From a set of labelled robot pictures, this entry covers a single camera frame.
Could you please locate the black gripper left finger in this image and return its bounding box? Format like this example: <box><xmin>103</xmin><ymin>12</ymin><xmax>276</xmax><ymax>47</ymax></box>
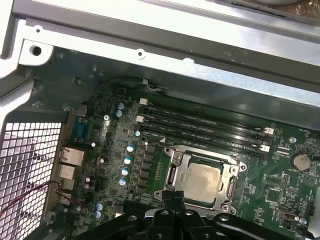
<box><xmin>86</xmin><ymin>190</ymin><xmax>177</xmax><ymax>240</ymax></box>

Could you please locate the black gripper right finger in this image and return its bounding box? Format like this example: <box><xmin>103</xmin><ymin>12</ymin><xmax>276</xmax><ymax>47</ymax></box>
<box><xmin>174</xmin><ymin>190</ymin><xmax>312</xmax><ymax>240</ymax></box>

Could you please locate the silver square CPU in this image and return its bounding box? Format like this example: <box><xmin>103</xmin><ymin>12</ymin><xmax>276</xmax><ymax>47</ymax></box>
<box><xmin>186</xmin><ymin>161</ymin><xmax>225</xmax><ymax>202</ymax></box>

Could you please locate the metal socket cover frame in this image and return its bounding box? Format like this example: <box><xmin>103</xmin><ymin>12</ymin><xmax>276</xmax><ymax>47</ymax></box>
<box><xmin>168</xmin><ymin>149</ymin><xmax>240</xmax><ymax>210</ymax></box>

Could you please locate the metal locking lever wire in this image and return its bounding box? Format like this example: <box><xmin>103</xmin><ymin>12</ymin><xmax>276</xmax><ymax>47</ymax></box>
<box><xmin>144</xmin><ymin>141</ymin><xmax>177</xmax><ymax>151</ymax></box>

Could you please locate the black RAM slot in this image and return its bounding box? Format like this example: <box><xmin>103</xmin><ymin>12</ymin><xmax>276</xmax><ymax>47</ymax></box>
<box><xmin>139</xmin><ymin>97</ymin><xmax>275</xmax><ymax>135</ymax></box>
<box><xmin>136</xmin><ymin>114</ymin><xmax>271</xmax><ymax>153</ymax></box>
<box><xmin>139</xmin><ymin>107</ymin><xmax>273</xmax><ymax>143</ymax></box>
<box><xmin>136</xmin><ymin>124</ymin><xmax>268</xmax><ymax>161</ymax></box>
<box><xmin>122</xmin><ymin>199</ymin><xmax>151</xmax><ymax>218</ymax></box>

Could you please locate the metal CPU socket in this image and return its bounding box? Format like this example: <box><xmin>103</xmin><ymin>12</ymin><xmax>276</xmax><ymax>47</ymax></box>
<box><xmin>153</xmin><ymin>146</ymin><xmax>248</xmax><ymax>217</ymax></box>

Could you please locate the green motherboard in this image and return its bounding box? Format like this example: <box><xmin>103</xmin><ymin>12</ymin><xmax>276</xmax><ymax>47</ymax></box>
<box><xmin>66</xmin><ymin>82</ymin><xmax>320</xmax><ymax>240</ymax></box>

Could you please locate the silver coin battery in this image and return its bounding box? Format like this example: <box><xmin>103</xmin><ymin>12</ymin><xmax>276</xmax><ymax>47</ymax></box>
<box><xmin>291</xmin><ymin>151</ymin><xmax>312</xmax><ymax>172</ymax></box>

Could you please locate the black and grey PC case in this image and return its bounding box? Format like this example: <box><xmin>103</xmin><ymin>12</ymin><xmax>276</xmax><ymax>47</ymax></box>
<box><xmin>0</xmin><ymin>0</ymin><xmax>320</xmax><ymax>240</ymax></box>

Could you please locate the black cable with white wires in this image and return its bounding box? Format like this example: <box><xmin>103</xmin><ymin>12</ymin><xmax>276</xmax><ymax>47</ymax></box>
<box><xmin>107</xmin><ymin>74</ymin><xmax>168</xmax><ymax>92</ymax></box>

